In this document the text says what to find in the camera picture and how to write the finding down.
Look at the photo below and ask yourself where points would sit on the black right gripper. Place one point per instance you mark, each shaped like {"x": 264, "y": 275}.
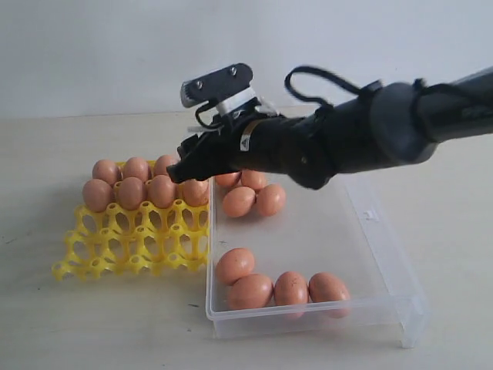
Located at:
{"x": 216, "y": 152}

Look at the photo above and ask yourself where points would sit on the brown egg tray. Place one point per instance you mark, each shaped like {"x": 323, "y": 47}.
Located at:
{"x": 97, "y": 195}
{"x": 162, "y": 191}
{"x": 161, "y": 164}
{"x": 196, "y": 193}
{"x": 130, "y": 193}
{"x": 107, "y": 171}
{"x": 136, "y": 167}

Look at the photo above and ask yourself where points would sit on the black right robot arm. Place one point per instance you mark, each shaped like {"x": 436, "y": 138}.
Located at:
{"x": 383, "y": 126}

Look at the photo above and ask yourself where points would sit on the brown egg box far left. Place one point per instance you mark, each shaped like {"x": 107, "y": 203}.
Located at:
{"x": 227, "y": 180}

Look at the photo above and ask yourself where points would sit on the brown egg box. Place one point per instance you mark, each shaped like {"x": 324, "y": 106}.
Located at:
{"x": 253, "y": 179}
{"x": 271, "y": 200}
{"x": 227, "y": 180}

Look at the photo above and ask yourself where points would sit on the brown egg column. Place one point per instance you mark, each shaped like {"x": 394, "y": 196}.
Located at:
{"x": 239, "y": 202}
{"x": 234, "y": 265}

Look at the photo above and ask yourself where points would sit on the brown egg box centre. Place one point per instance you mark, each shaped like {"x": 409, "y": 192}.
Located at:
{"x": 271, "y": 200}

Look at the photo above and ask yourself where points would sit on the yellow plastic egg tray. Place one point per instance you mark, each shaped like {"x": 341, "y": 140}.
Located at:
{"x": 146, "y": 239}

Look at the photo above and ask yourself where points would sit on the brown egg left column lower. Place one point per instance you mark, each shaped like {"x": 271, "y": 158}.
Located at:
{"x": 234, "y": 265}

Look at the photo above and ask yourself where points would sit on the clear plastic container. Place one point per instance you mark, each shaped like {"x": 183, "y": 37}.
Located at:
{"x": 339, "y": 229}

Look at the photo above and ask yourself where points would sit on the brown egg front left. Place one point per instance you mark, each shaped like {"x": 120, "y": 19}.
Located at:
{"x": 252, "y": 291}

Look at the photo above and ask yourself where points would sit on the brown egg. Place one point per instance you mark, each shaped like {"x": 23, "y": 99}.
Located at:
{"x": 324, "y": 286}
{"x": 252, "y": 291}
{"x": 290, "y": 289}

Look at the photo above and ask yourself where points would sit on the brown egg front middle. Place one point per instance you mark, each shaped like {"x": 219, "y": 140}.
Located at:
{"x": 290, "y": 289}

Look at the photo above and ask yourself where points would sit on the brown egg front right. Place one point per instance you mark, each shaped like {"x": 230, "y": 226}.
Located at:
{"x": 324, "y": 286}

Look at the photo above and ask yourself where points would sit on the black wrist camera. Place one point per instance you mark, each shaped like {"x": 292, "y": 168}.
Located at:
{"x": 225, "y": 89}

